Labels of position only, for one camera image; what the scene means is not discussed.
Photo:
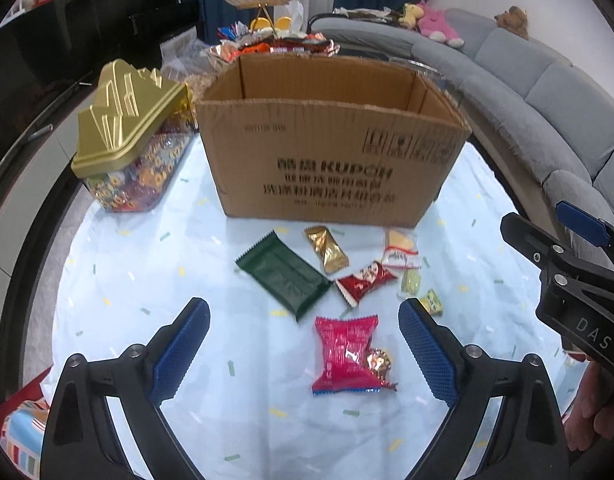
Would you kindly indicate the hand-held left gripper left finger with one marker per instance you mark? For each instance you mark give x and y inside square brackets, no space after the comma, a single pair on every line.
[182,352]

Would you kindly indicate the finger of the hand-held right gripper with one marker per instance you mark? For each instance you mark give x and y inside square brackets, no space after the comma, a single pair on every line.
[532,240]
[582,222]

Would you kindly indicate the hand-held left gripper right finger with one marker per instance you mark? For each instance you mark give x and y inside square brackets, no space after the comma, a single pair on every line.
[427,352]

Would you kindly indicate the pale green candy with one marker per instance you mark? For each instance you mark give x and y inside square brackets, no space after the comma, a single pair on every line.
[410,282]

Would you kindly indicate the red snack packet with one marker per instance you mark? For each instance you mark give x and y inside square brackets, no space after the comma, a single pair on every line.
[364,282]

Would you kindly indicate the brown cardboard box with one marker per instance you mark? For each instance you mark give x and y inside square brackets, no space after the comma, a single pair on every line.
[312,160]

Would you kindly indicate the person's right hand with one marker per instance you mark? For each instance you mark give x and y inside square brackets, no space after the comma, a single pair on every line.
[594,410]

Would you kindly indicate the gold foil chocolate ball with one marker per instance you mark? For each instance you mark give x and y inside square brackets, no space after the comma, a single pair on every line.
[379,362]

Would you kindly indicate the small yellow green candy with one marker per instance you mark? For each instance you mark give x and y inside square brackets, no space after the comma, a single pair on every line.
[431,302]

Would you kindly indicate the pink snack packet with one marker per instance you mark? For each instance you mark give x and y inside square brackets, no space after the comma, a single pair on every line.
[342,355]

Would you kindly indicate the light blue patterned tablecloth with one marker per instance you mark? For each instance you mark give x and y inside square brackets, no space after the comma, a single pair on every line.
[152,260]

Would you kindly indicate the clear packet with yellow cake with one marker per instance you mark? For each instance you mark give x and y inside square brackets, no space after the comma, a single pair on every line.
[399,247]

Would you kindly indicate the dark green snack packet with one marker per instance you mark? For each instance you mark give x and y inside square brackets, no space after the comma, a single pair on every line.
[282,275]

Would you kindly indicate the gold foil snack packet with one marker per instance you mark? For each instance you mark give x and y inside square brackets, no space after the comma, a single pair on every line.
[327,250]

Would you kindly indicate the grey curved sofa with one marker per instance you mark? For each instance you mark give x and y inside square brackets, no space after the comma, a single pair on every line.
[537,85]

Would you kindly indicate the colourful printed bag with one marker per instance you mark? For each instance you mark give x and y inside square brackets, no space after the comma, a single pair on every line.
[22,420]

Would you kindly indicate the brown teddy bear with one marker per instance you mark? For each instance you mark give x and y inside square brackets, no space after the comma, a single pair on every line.
[512,20]

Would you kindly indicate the pink plush toy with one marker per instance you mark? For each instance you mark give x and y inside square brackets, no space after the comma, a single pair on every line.
[439,22]

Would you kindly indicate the candy jar with gold lid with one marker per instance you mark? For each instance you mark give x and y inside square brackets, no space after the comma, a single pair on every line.
[122,110]

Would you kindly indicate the yellow plush toy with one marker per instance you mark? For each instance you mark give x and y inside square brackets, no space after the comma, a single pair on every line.
[409,14]

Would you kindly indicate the pile of assorted snack packets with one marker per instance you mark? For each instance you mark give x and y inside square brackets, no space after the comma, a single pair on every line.
[287,45]

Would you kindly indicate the black cabinet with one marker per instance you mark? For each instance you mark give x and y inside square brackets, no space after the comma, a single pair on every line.
[87,35]

